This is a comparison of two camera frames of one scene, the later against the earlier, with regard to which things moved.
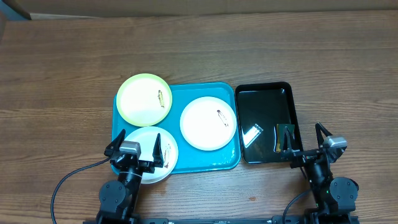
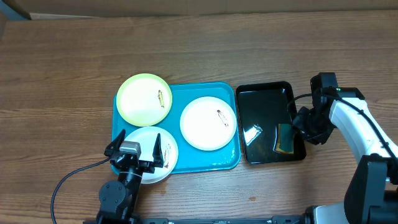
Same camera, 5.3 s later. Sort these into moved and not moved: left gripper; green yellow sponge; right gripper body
Moved: right gripper body
Not moved: green yellow sponge; left gripper
